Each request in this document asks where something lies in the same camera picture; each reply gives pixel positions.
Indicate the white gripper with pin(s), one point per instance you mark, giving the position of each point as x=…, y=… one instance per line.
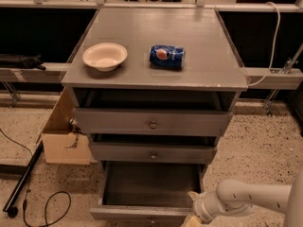
x=201, y=206

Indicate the grey bottom drawer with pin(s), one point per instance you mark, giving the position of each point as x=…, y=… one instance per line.
x=151, y=192

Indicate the grey drawer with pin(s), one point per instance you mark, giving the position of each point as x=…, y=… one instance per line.
x=151, y=192
x=154, y=148
x=152, y=122

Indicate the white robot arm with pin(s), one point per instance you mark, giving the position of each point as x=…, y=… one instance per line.
x=233, y=198

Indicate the grey middle drawer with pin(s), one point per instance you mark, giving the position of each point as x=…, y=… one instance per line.
x=154, y=148

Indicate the grey wooden drawer cabinet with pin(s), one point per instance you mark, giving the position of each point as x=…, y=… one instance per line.
x=210, y=79

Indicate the grey top drawer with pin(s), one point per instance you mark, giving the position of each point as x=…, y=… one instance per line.
x=152, y=122

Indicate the cardboard box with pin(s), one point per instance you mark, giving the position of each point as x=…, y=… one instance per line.
x=62, y=139

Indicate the blue Pepsi can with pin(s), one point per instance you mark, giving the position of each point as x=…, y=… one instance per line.
x=167, y=56

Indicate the white paper bowl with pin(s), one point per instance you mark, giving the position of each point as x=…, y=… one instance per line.
x=105, y=57

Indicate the black metal bar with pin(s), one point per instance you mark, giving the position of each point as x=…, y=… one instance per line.
x=24, y=173

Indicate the metal railing frame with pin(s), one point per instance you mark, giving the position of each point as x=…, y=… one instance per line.
x=61, y=27

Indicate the black bag on rail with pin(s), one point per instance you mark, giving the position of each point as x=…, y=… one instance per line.
x=21, y=61

